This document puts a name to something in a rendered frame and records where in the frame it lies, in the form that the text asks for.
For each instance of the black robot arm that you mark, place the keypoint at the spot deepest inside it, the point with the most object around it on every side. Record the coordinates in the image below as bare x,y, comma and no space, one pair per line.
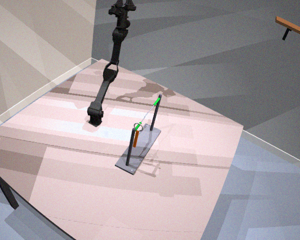
95,110

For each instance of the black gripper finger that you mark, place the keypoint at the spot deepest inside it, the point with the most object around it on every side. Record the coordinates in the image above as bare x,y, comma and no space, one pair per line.
129,2
119,2

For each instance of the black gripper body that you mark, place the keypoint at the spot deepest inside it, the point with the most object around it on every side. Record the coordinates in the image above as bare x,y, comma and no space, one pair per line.
125,10

